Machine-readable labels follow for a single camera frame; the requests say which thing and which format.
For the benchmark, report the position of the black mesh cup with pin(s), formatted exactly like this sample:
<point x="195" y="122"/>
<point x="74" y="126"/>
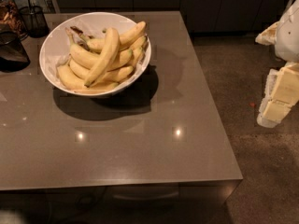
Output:
<point x="34" y="21"/>

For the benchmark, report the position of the dark glass jar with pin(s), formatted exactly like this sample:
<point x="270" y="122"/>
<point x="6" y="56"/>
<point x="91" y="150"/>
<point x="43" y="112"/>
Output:
<point x="10" y="17"/>

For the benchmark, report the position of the white ceramic bowl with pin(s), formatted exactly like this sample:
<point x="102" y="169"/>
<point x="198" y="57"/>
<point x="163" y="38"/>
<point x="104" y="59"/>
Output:
<point x="55" y="50"/>

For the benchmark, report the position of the yellow banana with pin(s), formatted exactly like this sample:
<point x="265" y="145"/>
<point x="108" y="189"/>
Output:
<point x="138" y="48"/>
<point x="106" y="57"/>
<point x="87" y="59"/>
<point x="115" y="75"/>
<point x="126" y="39"/>
<point x="76" y="84"/>

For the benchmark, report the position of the small red floor scrap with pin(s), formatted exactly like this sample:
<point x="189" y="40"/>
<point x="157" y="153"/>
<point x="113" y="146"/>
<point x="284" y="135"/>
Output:
<point x="252" y="104"/>

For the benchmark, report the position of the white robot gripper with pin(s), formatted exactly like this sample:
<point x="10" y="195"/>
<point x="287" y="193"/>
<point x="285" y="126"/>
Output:
<point x="289" y="36"/>

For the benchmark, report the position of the black dark object left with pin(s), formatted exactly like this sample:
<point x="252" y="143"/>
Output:
<point x="13" y="56"/>

